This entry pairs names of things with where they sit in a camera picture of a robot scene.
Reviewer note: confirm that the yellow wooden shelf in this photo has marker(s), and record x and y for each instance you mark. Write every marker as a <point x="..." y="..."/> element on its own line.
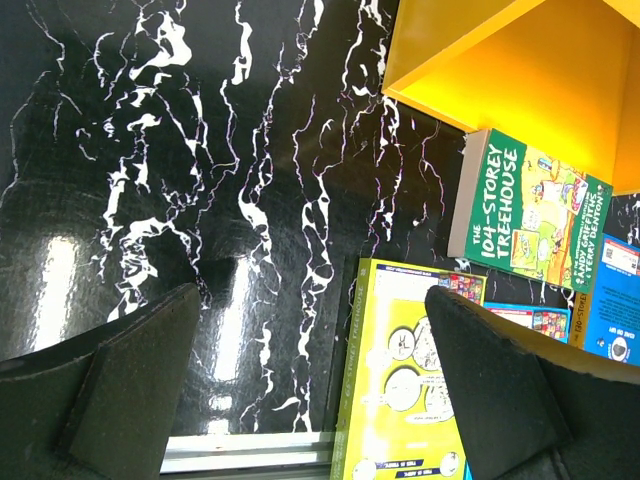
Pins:
<point x="561" y="75"/>

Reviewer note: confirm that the lime green 65-Storey Treehouse book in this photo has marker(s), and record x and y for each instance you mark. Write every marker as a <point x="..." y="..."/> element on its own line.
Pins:
<point x="395" y="418"/>

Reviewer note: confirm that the aluminium front rail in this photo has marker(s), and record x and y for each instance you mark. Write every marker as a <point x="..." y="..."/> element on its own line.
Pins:
<point x="216" y="452"/>

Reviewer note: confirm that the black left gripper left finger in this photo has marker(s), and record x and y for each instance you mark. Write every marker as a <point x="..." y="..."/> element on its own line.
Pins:
<point x="100" y="405"/>

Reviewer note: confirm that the blue 130-Storey Treehouse book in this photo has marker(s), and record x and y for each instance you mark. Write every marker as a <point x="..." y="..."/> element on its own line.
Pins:
<point x="605" y="321"/>

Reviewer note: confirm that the green 104-Storey Treehouse book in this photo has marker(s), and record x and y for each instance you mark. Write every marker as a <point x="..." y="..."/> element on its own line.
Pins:
<point x="524" y="212"/>

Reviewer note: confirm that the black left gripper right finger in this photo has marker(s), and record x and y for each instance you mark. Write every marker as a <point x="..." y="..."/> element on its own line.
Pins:
<point x="598" y="397"/>

